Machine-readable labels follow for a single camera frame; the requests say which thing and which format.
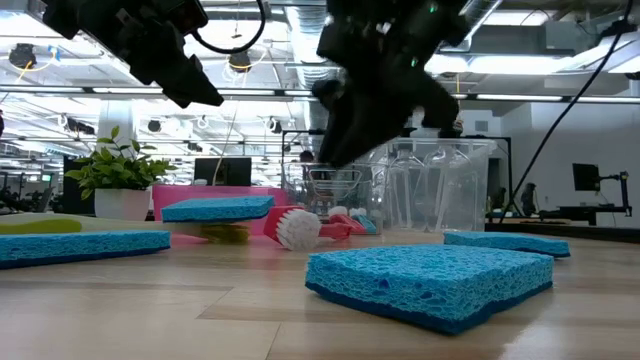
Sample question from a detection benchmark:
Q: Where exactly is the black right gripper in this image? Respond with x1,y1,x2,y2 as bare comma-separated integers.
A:
311,0,501,170

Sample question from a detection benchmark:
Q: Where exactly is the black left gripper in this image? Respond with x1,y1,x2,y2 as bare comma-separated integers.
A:
42,0,225,110

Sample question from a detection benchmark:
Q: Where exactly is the blue dish brush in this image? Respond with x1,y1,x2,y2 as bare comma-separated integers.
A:
349,207,379,235

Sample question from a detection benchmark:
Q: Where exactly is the red dish brush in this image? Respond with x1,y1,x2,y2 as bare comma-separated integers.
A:
262,204,354,252
327,205,369,236

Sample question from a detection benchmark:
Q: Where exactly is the blue cellulose sponge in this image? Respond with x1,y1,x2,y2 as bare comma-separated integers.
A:
0,229,172,271
443,230,572,260
304,243,555,336
160,195,276,224

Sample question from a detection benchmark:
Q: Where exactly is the small monitor on arm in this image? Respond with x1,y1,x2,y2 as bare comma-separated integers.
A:
572,162,601,193

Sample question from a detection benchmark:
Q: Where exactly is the narrow clear plastic bin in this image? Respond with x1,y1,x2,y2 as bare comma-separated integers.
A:
281,160,389,236

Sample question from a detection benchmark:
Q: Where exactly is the person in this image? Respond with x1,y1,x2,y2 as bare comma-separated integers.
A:
298,149,316,181

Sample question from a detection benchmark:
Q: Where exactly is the large clear plastic bin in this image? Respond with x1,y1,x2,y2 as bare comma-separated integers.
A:
367,137,499,236

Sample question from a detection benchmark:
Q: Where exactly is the black computer monitor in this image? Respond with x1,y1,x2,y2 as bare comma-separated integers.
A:
193,157,253,187

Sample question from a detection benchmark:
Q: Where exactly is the green plant in white pot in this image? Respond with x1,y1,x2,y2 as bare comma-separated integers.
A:
64,124,177,222

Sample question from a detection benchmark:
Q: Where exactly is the red translucent plastic bin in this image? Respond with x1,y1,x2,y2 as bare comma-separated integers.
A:
152,183,291,236

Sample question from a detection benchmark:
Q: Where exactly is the dark background cabinet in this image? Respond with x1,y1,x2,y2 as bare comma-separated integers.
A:
62,155,99,216

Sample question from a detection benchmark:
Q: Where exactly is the black background desk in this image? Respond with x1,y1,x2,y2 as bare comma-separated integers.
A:
539,204,634,227

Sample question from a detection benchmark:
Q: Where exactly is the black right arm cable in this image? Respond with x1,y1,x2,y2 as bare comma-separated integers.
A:
497,0,640,222

